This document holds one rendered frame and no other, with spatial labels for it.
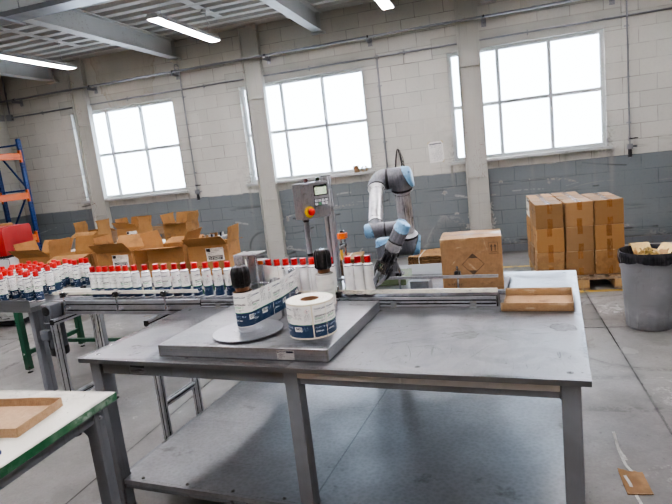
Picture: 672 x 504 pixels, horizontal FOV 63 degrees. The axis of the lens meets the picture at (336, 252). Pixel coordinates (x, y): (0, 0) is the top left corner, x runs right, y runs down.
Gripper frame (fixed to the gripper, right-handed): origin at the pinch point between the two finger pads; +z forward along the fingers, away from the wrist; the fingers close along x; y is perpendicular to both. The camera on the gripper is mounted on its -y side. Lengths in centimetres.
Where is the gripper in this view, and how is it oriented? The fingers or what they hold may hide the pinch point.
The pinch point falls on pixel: (377, 283)
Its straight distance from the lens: 279.7
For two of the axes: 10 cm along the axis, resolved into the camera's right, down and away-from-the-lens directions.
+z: -3.6, 8.7, 3.3
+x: 8.6, 4.5, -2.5
